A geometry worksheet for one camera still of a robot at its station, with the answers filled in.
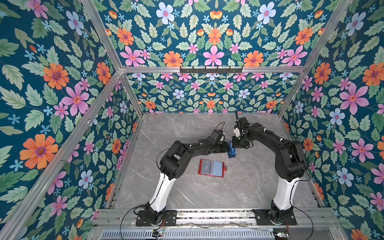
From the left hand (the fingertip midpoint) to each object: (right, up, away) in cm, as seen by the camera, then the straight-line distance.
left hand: (231, 145), depth 95 cm
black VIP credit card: (-17, -13, -4) cm, 21 cm away
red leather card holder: (-13, -13, -4) cm, 19 cm away
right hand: (+2, 0, 0) cm, 2 cm away
